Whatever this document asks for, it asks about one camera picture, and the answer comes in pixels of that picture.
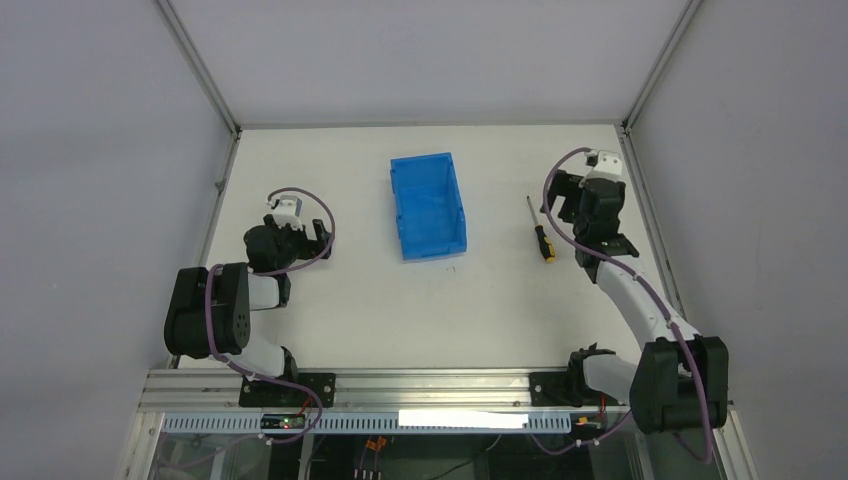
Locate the aluminium mounting rail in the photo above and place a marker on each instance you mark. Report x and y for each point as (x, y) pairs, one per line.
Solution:
(357, 390)

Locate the small green circuit board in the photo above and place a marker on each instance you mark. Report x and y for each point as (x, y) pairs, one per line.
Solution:
(283, 422)

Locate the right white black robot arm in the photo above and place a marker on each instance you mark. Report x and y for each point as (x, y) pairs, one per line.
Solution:
(680, 381)

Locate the blue plastic storage bin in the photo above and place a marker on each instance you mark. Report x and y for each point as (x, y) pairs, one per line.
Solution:
(430, 217)

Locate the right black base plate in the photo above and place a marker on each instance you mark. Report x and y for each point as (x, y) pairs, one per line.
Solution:
(550, 391)

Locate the yellow black handled screwdriver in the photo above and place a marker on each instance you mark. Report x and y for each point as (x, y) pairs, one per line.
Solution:
(544, 244)

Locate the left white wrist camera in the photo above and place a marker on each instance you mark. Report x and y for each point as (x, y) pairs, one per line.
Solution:
(285, 211)

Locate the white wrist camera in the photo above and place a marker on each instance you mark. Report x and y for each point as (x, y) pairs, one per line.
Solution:
(604, 164)
(285, 211)

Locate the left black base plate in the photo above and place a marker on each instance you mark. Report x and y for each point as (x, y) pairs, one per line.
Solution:
(262, 394)

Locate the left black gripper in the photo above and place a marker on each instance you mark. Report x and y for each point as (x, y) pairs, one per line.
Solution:
(308, 240)

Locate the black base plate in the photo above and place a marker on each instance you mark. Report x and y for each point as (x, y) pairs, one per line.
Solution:
(550, 391)
(262, 394)

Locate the perforated grey cable duct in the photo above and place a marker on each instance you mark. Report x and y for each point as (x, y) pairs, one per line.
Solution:
(401, 422)

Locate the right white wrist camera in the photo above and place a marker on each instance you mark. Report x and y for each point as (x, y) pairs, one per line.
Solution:
(604, 164)

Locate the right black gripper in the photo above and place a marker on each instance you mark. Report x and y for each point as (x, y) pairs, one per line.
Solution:
(573, 198)

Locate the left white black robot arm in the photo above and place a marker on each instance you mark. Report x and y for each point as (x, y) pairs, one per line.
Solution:
(209, 314)

